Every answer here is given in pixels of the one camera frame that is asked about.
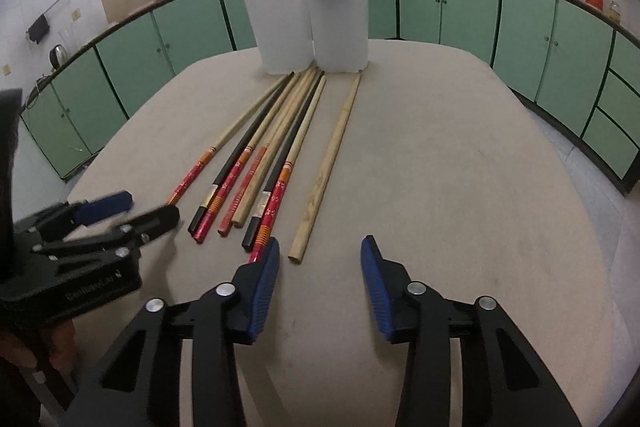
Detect black chopstick gold band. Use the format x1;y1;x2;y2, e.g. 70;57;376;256
188;72;294;235

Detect bamboo chopstick red orange end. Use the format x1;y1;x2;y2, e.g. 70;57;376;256
167;72;292;205

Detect bamboo chopstick red handle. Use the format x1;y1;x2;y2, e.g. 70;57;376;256
217;65;317;237

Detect plain bamboo chopstick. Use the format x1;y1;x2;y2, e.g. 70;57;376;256
221;65;318;231

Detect plain wooden chopstick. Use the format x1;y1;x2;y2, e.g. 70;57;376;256
288;70;363;265

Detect green kitchen cabinets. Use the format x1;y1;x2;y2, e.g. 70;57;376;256
23;0;639;193

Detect left hand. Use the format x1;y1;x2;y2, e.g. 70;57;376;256
0;320;77;375

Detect steel kettle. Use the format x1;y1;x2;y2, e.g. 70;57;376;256
49;43;70;72

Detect black hanging cloth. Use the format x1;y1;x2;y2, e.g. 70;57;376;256
26;14;50;44

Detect white left utensil holder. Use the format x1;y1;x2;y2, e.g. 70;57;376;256
244;0;314;75

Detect white utensil holder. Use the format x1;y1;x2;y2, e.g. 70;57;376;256
307;0;369;74
244;0;314;75

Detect white right utensil holder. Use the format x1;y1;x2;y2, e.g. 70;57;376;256
307;0;369;74

